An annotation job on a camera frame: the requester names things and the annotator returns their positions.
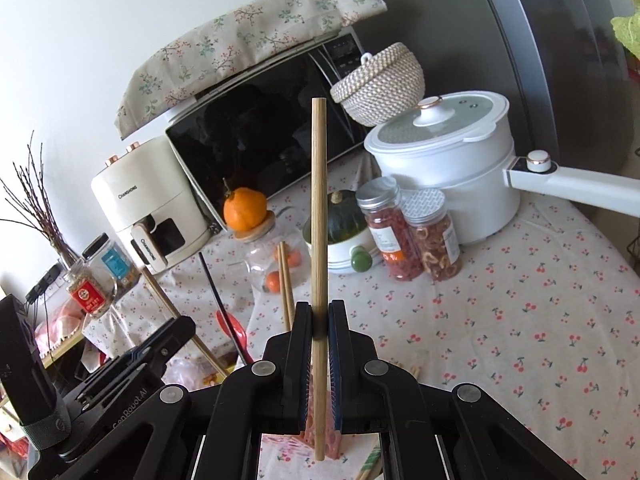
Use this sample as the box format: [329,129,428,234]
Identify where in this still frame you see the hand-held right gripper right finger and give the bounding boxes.
[326,300,587,480]

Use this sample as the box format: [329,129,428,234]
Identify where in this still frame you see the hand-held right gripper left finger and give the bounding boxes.
[29,300,314,480]

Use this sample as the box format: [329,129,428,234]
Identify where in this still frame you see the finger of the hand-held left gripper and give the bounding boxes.
[121,316,197,377]

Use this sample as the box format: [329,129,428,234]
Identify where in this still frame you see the red plastic spoon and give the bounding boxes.
[215,309,256,366]

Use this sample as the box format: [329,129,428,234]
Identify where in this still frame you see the black chopstick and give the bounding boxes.
[198,252,254,365]

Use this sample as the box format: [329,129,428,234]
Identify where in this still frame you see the pink perforated utensil holder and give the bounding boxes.
[299,355,347,463]

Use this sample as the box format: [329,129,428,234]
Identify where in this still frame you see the pinkish plastic bag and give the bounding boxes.
[167,355,233,392]

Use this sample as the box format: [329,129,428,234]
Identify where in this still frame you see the glass jar with red label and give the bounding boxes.
[62,259,119,321]

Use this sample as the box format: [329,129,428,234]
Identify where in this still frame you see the glass jar with blue label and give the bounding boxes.
[82,232,139,296]

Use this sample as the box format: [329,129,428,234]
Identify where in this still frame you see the white flower print bowl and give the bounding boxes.
[302,214,381,275]

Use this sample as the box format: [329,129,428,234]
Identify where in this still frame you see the light chopstick with green print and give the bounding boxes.
[362,365,422,480]
[356,364,417,480]

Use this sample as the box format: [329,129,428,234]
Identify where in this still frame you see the glass jar with wooden lid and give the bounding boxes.
[232,207,306,296]

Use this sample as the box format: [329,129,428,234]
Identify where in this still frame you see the jar of red dried fruit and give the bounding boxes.
[355,177,426,281]

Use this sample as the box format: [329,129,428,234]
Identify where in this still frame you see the bare dry twigs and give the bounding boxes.
[0,129,86,271]

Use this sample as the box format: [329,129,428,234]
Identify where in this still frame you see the dark green pumpkin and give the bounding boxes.
[327,189,369,244]

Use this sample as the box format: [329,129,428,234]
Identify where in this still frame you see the cream air fryer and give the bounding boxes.
[90,135,211,275]

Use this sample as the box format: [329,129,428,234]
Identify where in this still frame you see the large orange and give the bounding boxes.
[222,179,268,231]

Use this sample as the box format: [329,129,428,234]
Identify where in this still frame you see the cherry print tablecloth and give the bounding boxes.
[82,150,640,480]

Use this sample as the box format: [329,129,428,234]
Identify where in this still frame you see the white electric pot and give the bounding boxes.
[363,90,640,246]

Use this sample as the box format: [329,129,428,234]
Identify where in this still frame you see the black microwave oven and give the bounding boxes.
[164,27,374,234]

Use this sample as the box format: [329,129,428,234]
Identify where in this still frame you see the woven basket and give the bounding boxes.
[329,42,426,126]

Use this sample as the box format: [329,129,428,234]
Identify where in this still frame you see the floral cloth cover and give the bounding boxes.
[115,0,389,140]

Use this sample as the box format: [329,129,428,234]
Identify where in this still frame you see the grey refrigerator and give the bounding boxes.
[314,0,640,222]

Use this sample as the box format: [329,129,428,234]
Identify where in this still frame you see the napa cabbage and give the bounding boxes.
[610,0,640,62]

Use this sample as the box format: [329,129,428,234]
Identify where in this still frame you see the jar of dried ring slices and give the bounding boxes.
[401,188,464,281]

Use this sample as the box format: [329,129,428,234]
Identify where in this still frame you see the black wire rack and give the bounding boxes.
[625,147,640,272]

